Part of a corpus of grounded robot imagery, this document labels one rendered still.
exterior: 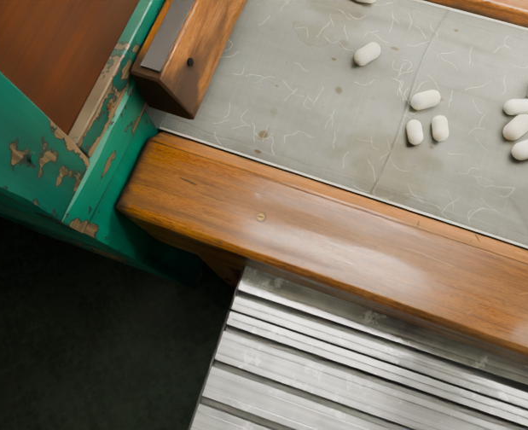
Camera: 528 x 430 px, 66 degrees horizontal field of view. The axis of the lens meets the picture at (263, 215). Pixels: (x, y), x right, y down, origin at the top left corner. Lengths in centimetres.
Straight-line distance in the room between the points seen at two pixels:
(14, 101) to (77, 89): 9
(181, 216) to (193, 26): 20
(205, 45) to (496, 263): 40
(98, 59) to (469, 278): 43
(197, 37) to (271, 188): 18
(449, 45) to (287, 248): 36
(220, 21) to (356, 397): 47
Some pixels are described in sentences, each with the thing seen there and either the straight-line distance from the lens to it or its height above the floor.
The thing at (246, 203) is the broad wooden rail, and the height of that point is 76.
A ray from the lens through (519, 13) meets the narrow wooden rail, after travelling 68.
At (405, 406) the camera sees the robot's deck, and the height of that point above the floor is 67.
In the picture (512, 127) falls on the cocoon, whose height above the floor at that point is 76.
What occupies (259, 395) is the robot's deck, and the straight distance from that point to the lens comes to 55.
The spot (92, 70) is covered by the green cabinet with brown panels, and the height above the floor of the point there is 89.
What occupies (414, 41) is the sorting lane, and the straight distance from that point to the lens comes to 63.
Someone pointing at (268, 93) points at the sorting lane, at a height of 74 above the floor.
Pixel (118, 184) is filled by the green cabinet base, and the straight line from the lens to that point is 50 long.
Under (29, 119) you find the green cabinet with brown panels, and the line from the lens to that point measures 36.
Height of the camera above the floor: 121
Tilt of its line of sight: 74 degrees down
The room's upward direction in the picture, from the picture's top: 5 degrees counter-clockwise
